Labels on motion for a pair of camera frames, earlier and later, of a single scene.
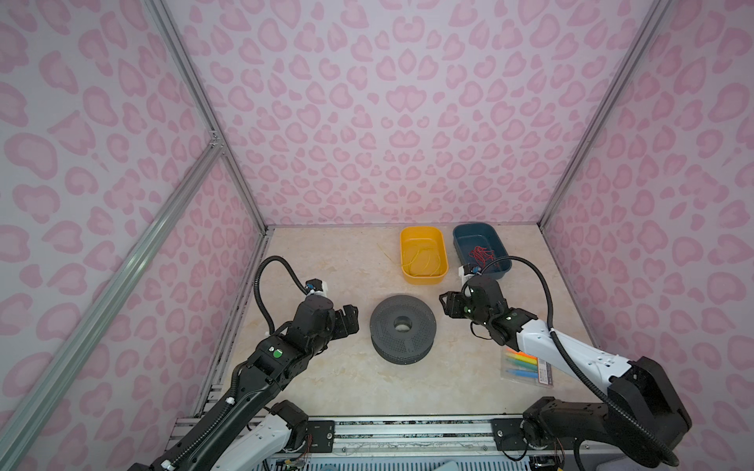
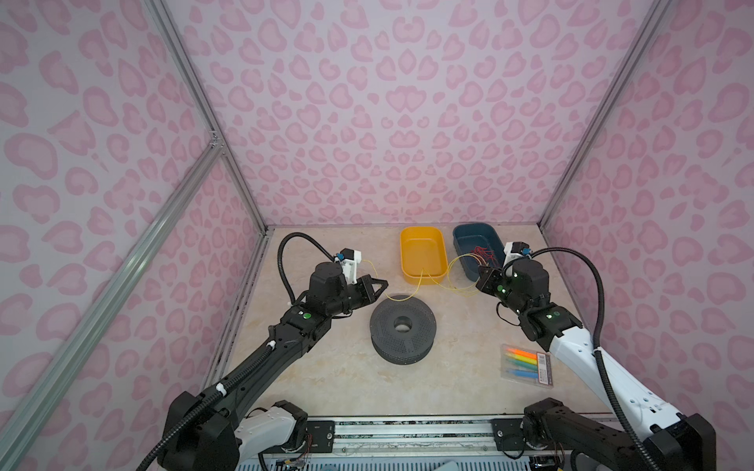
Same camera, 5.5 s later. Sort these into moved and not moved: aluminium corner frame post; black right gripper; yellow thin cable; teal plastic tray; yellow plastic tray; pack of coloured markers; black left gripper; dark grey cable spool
Moved: black right gripper; black left gripper; yellow thin cable
Not moved: pack of coloured markers; dark grey cable spool; aluminium corner frame post; teal plastic tray; yellow plastic tray
